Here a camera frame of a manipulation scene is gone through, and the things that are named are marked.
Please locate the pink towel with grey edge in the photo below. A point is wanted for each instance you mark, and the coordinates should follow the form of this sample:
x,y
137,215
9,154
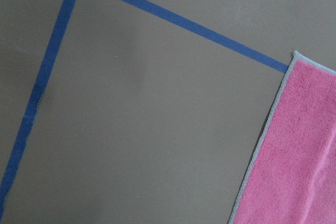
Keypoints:
x,y
291,175

